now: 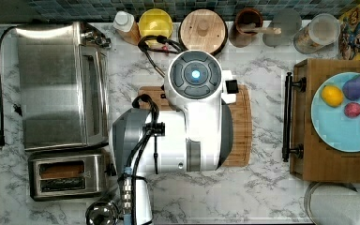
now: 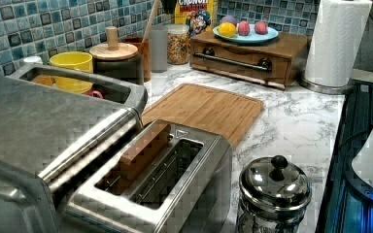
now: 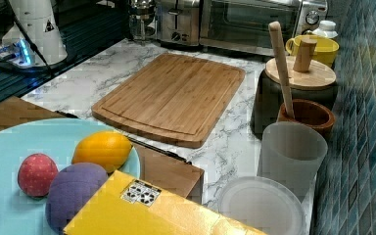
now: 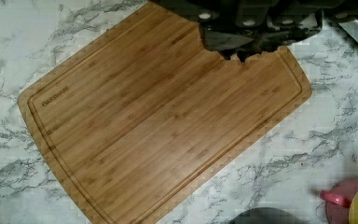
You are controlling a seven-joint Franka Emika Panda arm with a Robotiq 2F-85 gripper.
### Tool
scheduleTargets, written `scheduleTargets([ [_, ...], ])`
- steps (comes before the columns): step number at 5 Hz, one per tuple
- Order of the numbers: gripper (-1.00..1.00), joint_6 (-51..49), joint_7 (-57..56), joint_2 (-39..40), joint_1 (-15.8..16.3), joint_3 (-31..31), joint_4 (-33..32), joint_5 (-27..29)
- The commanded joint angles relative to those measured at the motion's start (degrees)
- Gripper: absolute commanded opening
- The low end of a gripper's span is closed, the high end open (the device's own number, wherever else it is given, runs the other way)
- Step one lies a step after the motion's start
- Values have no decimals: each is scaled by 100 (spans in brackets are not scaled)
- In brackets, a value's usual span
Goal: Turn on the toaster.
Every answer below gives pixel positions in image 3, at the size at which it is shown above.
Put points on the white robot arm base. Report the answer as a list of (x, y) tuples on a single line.
[(34, 41)]

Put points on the white bottle cap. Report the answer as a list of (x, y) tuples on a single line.
[(326, 29)]

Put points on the yellow cardboard box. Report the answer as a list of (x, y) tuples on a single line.
[(125, 205)]

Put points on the silver toaster oven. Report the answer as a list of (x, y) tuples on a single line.
[(242, 25)]

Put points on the light blue plate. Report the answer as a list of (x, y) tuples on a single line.
[(54, 137)]

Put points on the red toy strawberry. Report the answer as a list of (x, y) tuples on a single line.
[(36, 174)]

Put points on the silver two-slot toaster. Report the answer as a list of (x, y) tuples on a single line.
[(178, 21)]

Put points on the purple toy fruit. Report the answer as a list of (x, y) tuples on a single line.
[(70, 190)]

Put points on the bamboo cutting board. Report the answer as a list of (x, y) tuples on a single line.
[(175, 99)]

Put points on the yellow ceramic mug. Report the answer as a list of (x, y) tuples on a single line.
[(325, 51)]

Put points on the wooden pestle stick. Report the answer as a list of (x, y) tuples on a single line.
[(281, 63)]

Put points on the yellow toy lemon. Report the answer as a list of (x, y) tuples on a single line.
[(108, 149)]

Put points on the dark canister with wooden lid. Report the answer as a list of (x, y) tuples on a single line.
[(318, 84)]

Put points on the brown wooden mortar bowl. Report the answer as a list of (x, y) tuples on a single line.
[(312, 114)]

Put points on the clear plastic lid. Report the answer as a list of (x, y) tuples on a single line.
[(263, 204)]

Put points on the frosted plastic cup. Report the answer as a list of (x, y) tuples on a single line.
[(291, 154)]

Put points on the glass french press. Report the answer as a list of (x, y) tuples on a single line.
[(141, 16)]

